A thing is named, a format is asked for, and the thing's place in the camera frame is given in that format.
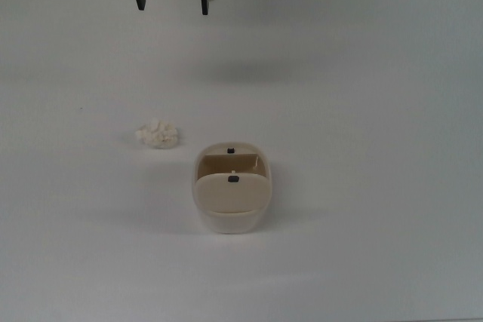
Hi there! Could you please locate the white paper ball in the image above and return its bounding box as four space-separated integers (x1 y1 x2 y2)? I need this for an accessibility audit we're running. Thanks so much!
134 118 179 149

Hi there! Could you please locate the small cream bin with lid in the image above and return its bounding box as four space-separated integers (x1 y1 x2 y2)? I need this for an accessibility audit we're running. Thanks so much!
191 141 273 235

